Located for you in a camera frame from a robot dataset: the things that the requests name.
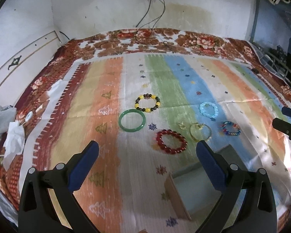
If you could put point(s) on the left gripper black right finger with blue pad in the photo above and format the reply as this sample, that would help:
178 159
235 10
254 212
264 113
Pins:
258 209

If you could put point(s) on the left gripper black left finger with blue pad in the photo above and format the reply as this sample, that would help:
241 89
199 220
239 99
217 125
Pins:
36 210

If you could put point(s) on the green jade bangle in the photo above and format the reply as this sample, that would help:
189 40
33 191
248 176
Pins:
132 120

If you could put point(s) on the open jewelry box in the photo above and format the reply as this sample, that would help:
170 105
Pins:
191 192

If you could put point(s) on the floral brown blanket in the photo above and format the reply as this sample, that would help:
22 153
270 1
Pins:
162 41

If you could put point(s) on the metal rack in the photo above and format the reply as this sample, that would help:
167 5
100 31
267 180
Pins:
275 61

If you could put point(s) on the white crumpled tissue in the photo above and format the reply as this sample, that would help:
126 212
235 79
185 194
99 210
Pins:
14 143

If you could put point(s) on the gold bangle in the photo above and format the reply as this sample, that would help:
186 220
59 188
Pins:
200 131

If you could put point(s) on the small gold earring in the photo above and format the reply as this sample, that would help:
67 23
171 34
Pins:
182 125

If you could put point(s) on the white headboard panel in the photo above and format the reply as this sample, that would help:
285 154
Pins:
19 71

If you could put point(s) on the striped colourful bed cloth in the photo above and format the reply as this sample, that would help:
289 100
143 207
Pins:
125 189

